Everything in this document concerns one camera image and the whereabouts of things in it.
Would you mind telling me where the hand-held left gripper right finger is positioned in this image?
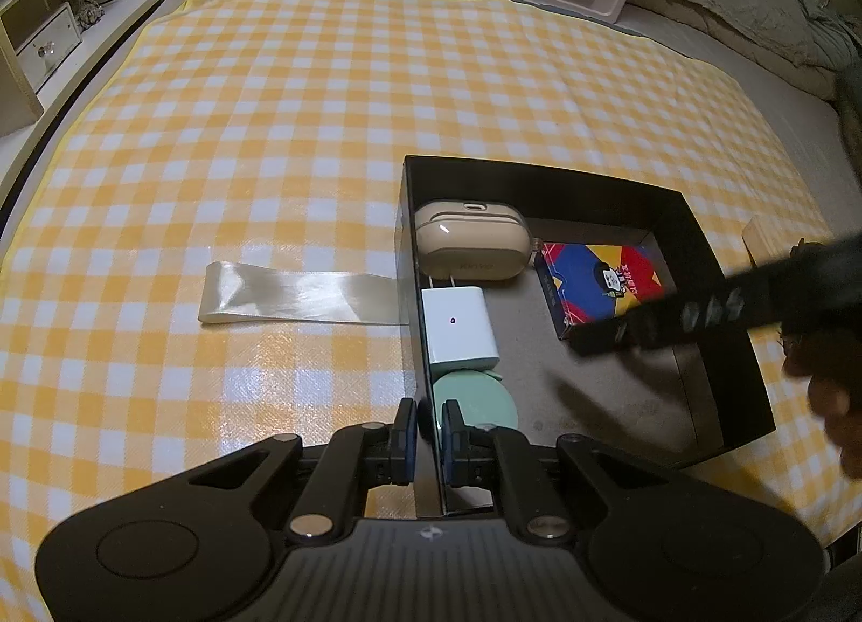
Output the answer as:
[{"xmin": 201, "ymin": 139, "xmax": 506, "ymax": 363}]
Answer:
[{"xmin": 441, "ymin": 398, "xmax": 681, "ymax": 542}]

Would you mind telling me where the beige earbud case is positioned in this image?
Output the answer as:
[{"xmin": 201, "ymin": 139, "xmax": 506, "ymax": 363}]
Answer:
[{"xmin": 412, "ymin": 199, "xmax": 533, "ymax": 282}]

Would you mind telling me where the grey crumpled cloth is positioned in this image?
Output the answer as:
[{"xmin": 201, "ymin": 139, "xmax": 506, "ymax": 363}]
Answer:
[{"xmin": 801, "ymin": 0, "xmax": 862, "ymax": 98}]

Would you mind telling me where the clear plastic strip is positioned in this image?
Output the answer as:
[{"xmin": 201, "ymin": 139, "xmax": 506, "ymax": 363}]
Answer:
[{"xmin": 197, "ymin": 260, "xmax": 411, "ymax": 328}]

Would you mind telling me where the white charger plug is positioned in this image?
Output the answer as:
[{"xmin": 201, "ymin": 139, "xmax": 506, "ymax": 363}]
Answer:
[{"xmin": 421, "ymin": 278, "xmax": 503, "ymax": 374}]

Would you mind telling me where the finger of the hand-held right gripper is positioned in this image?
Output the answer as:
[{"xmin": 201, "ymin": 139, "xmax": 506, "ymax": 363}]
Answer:
[{"xmin": 571, "ymin": 297, "xmax": 681, "ymax": 357}]

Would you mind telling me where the person's right hand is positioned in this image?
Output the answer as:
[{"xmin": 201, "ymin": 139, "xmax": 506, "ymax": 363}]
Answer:
[{"xmin": 781, "ymin": 319, "xmax": 862, "ymax": 481}]

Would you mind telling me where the round green compact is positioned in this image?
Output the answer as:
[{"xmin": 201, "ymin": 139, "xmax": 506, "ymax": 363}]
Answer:
[{"xmin": 431, "ymin": 367, "xmax": 521, "ymax": 454}]

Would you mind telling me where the black cardboard box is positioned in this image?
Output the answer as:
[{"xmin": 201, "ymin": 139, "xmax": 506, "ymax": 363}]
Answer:
[{"xmin": 394, "ymin": 154, "xmax": 777, "ymax": 519}]

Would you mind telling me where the colourful playing card box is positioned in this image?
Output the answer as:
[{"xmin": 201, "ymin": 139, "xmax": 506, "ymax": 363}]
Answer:
[{"xmin": 535, "ymin": 241, "xmax": 664, "ymax": 341}]

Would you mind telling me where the small white drawer box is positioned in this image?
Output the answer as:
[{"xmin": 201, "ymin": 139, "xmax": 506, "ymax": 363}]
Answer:
[{"xmin": 13, "ymin": 2, "xmax": 85, "ymax": 92}]

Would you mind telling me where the grey bed sheet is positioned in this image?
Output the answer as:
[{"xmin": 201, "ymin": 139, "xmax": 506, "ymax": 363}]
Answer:
[{"xmin": 620, "ymin": 9, "xmax": 862, "ymax": 259}]

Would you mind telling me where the yellow checkered mat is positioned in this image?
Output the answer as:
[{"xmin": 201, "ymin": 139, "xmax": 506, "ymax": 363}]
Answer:
[{"xmin": 0, "ymin": 0, "xmax": 862, "ymax": 596}]

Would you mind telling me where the beige blanket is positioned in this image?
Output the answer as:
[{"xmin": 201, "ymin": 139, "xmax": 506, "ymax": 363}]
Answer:
[{"xmin": 623, "ymin": 0, "xmax": 843, "ymax": 101}]

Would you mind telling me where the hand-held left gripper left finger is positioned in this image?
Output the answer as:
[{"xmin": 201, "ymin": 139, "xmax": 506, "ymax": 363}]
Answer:
[{"xmin": 176, "ymin": 396, "xmax": 422, "ymax": 542}]

